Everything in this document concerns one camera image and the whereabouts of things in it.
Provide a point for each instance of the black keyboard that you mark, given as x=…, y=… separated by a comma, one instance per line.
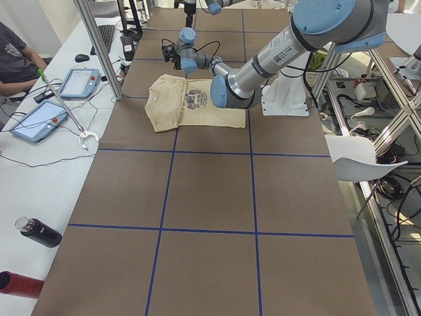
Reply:
x=107, y=34

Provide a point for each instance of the person in grey shirt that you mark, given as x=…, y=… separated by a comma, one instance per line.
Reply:
x=19, y=64

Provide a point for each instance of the white chair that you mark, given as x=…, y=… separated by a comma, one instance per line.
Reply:
x=354, y=159

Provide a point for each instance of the beige long-sleeve printed shirt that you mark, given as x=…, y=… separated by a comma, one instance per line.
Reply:
x=175, y=101

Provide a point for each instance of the red cylinder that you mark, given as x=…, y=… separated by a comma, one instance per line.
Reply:
x=20, y=285

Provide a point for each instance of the aluminium frame post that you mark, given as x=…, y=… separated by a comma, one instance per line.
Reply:
x=99, y=46

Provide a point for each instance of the black drink bottle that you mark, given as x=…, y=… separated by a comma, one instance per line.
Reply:
x=38, y=231

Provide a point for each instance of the teach pendant tablet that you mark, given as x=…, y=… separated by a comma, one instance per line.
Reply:
x=79, y=83
x=39, y=122

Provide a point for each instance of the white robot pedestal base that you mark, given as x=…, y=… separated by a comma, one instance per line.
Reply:
x=286, y=95

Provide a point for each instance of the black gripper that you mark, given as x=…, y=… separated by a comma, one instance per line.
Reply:
x=177, y=61
x=189, y=18

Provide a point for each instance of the black computer mouse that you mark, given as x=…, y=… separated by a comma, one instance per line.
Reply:
x=79, y=58

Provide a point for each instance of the far teach pendant tablet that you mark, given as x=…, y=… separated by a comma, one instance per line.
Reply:
x=79, y=83

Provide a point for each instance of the grabber stick green handle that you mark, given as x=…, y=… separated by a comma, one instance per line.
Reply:
x=83, y=132

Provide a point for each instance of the black monitor stand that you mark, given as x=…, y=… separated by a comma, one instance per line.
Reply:
x=131, y=26

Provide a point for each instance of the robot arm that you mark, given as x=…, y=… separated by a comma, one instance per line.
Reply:
x=214, y=7
x=351, y=25

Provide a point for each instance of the near teach pendant tablet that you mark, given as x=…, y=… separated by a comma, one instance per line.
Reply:
x=39, y=122

